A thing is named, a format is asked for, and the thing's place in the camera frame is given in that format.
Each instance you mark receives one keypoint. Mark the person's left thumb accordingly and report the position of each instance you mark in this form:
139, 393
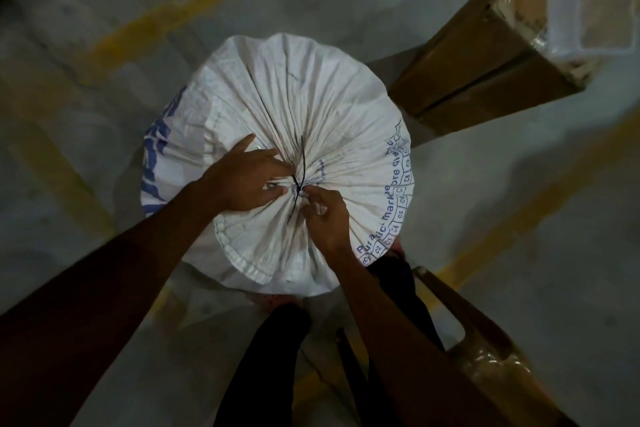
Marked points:
242, 146

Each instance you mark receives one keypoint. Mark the large taped cardboard box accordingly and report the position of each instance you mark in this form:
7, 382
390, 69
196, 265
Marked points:
500, 51

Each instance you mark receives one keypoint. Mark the person's black trousers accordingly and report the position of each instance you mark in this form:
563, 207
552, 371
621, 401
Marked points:
265, 371

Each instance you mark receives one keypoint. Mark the white woven sack blue print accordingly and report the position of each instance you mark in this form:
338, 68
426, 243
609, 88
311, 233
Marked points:
310, 101

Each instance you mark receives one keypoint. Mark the person's right hand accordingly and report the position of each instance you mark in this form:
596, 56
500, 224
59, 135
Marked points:
327, 221

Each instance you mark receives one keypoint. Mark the person's left hand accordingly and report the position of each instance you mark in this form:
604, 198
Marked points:
240, 181

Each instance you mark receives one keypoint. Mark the person's right forearm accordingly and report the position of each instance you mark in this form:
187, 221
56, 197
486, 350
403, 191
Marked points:
410, 341

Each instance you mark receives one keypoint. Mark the person's left forearm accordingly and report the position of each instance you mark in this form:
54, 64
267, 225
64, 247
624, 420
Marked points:
100, 301

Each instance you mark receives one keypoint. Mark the person's right fingers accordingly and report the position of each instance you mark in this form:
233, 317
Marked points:
312, 201

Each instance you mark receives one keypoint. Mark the small taped cardboard box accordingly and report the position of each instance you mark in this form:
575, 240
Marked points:
500, 366

